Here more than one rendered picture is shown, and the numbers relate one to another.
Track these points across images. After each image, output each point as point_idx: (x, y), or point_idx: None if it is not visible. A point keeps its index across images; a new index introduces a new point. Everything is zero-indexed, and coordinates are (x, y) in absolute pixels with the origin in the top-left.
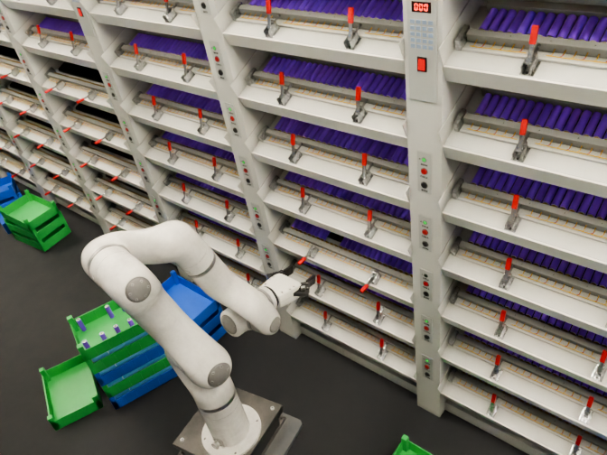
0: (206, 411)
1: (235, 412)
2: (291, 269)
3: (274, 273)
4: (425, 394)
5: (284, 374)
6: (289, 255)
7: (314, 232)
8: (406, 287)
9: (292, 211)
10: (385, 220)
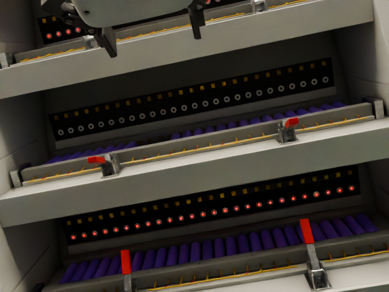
0: None
1: None
2: (113, 37)
3: (69, 3)
4: None
5: None
6: (25, 273)
7: (102, 152)
8: (360, 123)
9: (65, 55)
10: (272, 2)
